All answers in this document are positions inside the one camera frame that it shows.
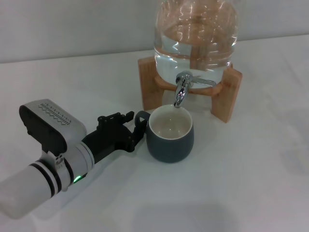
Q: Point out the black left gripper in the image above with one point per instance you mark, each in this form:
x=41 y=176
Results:
x=108 y=140

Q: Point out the dark teal ceramic mug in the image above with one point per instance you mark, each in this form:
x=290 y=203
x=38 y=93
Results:
x=171 y=147

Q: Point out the chrome faucet with lever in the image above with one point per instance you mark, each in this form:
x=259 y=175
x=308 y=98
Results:
x=181 y=93

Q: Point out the wooden dispenser stand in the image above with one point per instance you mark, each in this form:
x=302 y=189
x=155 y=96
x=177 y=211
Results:
x=150 y=89

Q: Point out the clear glass water dispenser jar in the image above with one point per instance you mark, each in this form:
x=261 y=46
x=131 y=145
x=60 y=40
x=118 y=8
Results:
x=195 y=36

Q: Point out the grey black wrist camera box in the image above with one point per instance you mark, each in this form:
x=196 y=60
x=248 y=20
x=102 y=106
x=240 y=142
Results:
x=48 y=123

